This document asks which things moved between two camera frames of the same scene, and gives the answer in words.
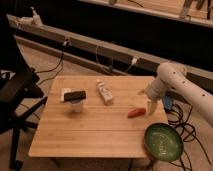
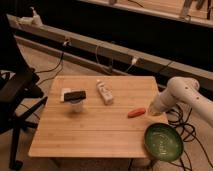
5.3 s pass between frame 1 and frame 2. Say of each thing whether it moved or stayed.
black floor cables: stayed
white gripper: moved
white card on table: stayed
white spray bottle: stayed
